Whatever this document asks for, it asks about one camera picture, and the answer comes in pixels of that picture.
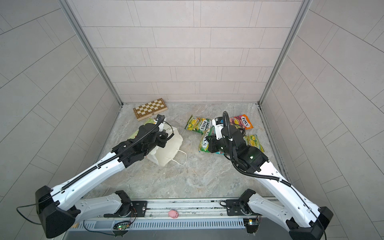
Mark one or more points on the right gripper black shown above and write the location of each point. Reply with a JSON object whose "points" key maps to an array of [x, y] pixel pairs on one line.
{"points": [[212, 144]]}

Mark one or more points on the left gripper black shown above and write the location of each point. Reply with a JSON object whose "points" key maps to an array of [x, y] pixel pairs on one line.
{"points": [[164, 137]]}

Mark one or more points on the orange Fox's candy bag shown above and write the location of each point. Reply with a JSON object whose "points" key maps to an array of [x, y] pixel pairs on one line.
{"points": [[242, 121]]}

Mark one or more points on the spring green Fox's candy bag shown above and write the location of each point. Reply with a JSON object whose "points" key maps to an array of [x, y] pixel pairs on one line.
{"points": [[198, 124]]}

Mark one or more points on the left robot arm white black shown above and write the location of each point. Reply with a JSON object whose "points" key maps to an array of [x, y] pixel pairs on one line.
{"points": [[60, 207]]}

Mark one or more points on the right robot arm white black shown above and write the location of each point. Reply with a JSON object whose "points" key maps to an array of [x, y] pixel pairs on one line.
{"points": [[303, 219]]}

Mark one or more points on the wooden chessboard box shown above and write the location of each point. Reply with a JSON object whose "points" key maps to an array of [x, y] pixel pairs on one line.
{"points": [[150, 109]]}

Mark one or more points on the right circuit board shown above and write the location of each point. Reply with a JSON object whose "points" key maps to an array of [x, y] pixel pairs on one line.
{"points": [[251, 225]]}

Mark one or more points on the left green circuit board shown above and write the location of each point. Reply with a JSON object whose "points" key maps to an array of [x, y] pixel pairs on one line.
{"points": [[122, 226]]}

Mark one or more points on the small wooden block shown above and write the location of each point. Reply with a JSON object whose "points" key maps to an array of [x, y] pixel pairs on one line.
{"points": [[75, 226]]}

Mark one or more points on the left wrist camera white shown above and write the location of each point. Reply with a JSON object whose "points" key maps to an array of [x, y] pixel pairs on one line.
{"points": [[160, 119]]}

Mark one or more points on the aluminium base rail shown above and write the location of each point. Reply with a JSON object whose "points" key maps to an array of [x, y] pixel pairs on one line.
{"points": [[209, 213]]}

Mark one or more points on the pink toy on rail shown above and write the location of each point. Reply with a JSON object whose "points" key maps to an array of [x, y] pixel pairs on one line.
{"points": [[173, 214]]}

